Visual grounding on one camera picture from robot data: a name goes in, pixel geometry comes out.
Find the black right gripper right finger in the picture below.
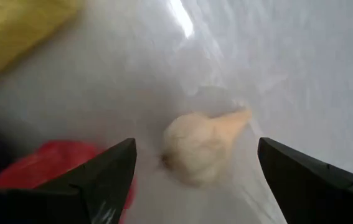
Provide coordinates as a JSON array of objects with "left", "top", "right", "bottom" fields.
[{"left": 257, "top": 137, "right": 353, "bottom": 224}]

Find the white garlic bulb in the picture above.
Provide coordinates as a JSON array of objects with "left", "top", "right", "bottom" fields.
[{"left": 160, "top": 107, "right": 253, "bottom": 187}]

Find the red bell pepper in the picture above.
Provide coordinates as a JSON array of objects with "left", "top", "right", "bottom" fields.
[{"left": 0, "top": 139, "right": 138, "bottom": 224}]

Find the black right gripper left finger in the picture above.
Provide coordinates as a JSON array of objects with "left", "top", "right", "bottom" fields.
[{"left": 0, "top": 138, "right": 138, "bottom": 224}]

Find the long yellow pepper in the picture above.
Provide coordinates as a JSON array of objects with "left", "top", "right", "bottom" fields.
[{"left": 0, "top": 0, "right": 83, "bottom": 83}]

